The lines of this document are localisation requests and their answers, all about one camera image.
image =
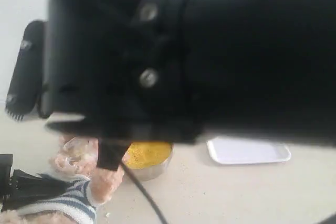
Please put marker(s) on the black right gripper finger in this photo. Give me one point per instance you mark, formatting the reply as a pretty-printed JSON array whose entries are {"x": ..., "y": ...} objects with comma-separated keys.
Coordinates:
[{"x": 111, "y": 154}]

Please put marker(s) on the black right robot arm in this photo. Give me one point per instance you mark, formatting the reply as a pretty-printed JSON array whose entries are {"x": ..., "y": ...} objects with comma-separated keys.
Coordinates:
[{"x": 252, "y": 68}]

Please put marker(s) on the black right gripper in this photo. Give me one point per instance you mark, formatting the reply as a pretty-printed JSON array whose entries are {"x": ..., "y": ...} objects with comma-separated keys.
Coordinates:
[{"x": 108, "y": 76}]

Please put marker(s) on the tan teddy bear striped sweater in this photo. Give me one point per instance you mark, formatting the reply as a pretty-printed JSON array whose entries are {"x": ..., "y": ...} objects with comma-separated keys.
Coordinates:
[{"x": 75, "y": 156}]

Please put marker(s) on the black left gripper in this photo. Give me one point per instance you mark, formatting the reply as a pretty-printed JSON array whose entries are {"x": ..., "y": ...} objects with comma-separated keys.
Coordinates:
[{"x": 5, "y": 182}]

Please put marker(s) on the steel bowl of yellow millet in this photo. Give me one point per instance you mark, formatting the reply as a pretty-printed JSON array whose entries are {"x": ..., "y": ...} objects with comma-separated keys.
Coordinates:
[{"x": 148, "y": 160}]

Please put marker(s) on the white rectangular plastic tray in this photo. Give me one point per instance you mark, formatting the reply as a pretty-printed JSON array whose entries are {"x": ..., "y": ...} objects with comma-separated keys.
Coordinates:
[{"x": 239, "y": 151}]

